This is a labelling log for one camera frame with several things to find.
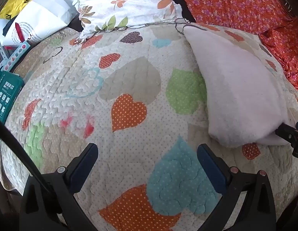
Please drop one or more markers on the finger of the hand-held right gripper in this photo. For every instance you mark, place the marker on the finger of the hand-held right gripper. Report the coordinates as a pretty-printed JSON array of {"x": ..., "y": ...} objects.
[{"x": 289, "y": 133}]

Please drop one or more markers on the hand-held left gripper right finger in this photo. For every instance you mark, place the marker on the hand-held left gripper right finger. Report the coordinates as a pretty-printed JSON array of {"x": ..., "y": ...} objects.
[{"x": 211, "y": 166}]

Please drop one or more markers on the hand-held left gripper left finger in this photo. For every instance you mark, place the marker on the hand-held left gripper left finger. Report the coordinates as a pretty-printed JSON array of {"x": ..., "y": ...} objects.
[{"x": 84, "y": 163}]

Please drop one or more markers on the pale pink cloth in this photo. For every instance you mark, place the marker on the pale pink cloth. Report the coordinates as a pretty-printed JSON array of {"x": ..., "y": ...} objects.
[{"x": 235, "y": 89}]

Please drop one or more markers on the heart patterned quilt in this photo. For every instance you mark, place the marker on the heart patterned quilt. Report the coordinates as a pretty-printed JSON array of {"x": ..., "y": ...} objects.
[{"x": 139, "y": 137}]

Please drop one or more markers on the teal box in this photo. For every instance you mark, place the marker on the teal box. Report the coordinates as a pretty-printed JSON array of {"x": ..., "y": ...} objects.
[{"x": 7, "y": 89}]

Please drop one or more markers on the box with coloured dots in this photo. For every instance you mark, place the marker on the box with coloured dots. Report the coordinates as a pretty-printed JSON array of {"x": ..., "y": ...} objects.
[{"x": 16, "y": 53}]

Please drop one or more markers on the orange floral cloth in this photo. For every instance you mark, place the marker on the orange floral cloth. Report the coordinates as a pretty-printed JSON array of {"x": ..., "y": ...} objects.
[{"x": 235, "y": 2}]

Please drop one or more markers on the white plastic bag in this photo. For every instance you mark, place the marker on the white plastic bag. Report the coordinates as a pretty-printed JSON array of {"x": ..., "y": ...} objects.
[{"x": 40, "y": 21}]

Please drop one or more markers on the white floral pillow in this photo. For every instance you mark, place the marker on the white floral pillow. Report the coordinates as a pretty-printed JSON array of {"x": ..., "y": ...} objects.
[{"x": 129, "y": 2}]

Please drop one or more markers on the yellow plastic bag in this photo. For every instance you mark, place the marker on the yellow plastic bag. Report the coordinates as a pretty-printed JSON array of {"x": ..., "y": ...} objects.
[{"x": 16, "y": 4}]

